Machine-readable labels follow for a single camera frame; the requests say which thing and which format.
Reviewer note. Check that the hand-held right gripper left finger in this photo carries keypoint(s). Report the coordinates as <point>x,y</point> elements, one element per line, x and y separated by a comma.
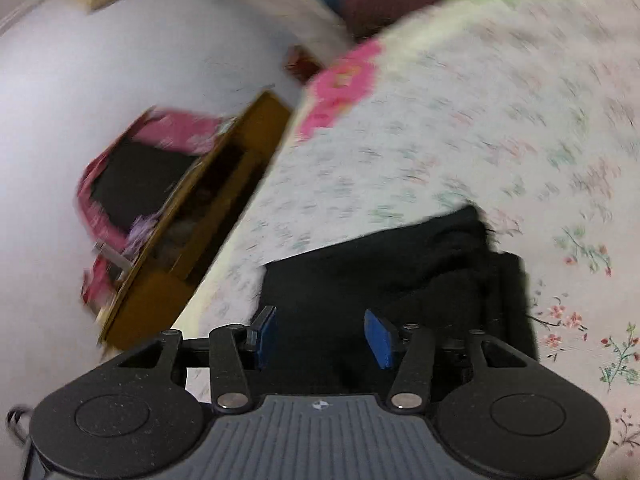
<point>267,335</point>

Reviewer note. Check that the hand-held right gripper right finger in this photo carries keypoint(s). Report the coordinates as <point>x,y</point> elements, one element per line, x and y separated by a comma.
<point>380,340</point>

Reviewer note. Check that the black pants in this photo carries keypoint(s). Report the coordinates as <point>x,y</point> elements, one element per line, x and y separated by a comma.
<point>390,270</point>

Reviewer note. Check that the wooden cabinet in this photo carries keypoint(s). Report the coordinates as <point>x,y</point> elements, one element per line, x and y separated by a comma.
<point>220,200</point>

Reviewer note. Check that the white floral bedsheet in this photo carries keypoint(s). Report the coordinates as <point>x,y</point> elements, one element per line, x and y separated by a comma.
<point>475,135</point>

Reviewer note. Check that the pink cloth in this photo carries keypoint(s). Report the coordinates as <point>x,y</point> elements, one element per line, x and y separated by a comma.
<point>170,130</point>

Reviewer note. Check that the small red object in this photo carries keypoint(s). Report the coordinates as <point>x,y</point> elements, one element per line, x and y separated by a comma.
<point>300,62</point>

